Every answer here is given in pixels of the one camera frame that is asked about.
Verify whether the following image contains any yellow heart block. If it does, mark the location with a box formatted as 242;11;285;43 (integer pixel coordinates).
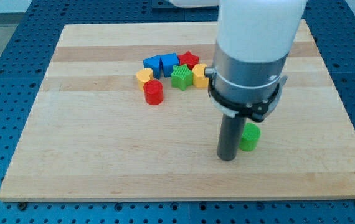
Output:
136;68;154;91

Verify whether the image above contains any green cylinder block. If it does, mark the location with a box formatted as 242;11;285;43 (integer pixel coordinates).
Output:
239;123;262;151

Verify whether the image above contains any green star block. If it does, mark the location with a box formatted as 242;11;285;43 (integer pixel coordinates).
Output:
171;64;193;91

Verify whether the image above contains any blue perforated table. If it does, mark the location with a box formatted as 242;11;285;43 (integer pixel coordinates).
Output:
0;1;355;223

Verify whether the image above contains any blue heart-shaped block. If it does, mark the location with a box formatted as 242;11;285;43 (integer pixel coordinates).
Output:
143;55;162;79

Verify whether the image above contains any light wooden board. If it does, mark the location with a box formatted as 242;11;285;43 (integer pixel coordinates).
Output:
0;22;355;202

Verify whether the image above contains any yellow hexagon block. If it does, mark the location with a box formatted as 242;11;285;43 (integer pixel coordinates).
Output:
192;63;209;88

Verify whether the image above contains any red cylinder block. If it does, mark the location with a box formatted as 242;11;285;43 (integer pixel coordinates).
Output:
143;80;164;105

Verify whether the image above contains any blue cube block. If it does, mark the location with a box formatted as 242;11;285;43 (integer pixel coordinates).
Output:
161;53;180;77

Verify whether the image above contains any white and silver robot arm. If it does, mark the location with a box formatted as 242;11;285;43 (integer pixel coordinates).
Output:
169;0;307;122

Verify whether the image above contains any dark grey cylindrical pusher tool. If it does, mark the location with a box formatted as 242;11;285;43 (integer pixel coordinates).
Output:
217;114;247;161

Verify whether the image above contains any red star block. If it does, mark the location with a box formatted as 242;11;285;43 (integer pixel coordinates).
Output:
177;51;199;70

